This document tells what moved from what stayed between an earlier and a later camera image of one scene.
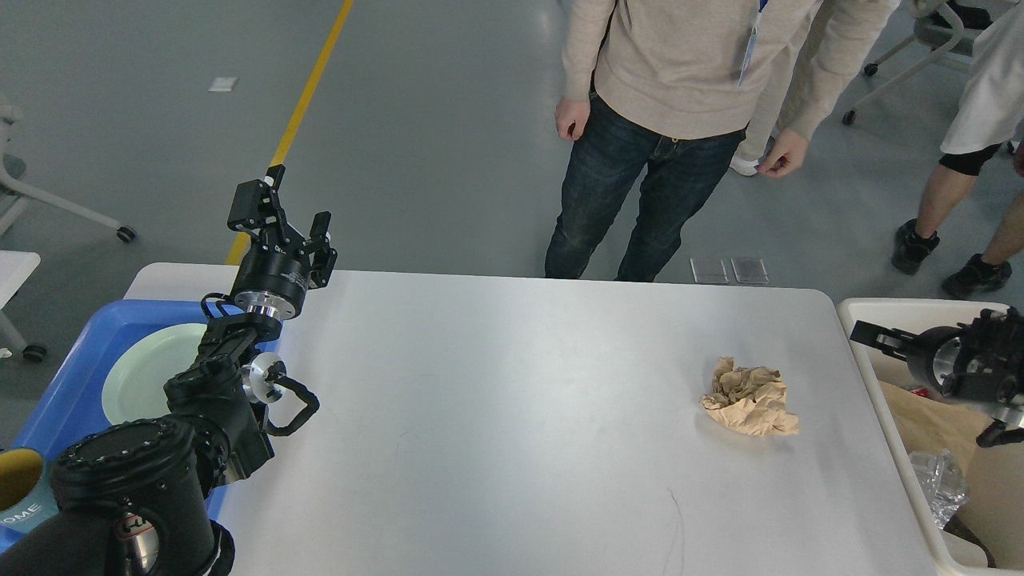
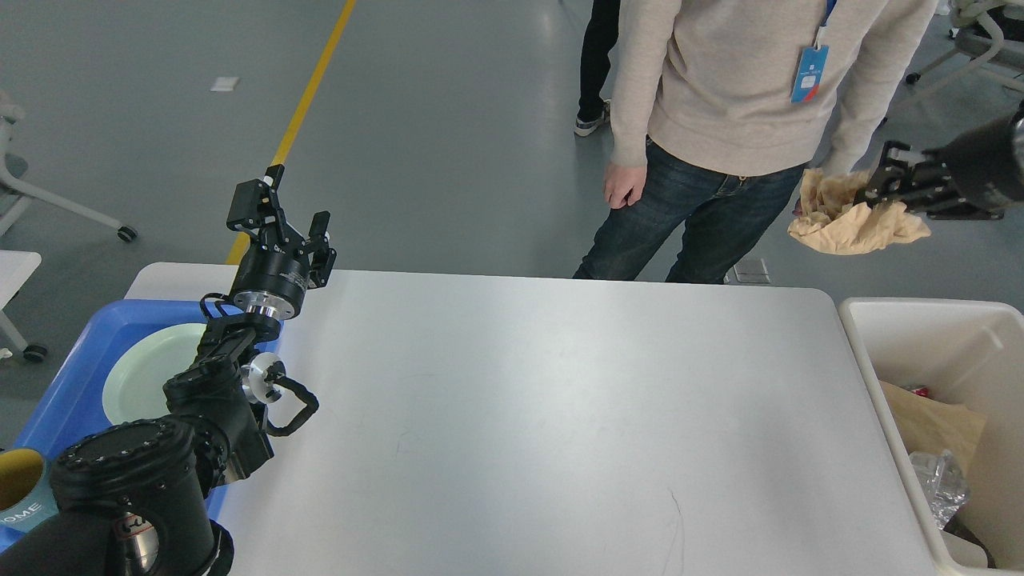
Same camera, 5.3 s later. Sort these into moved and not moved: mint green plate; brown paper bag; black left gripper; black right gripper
Moved: black right gripper
Not moved: mint green plate; black left gripper; brown paper bag
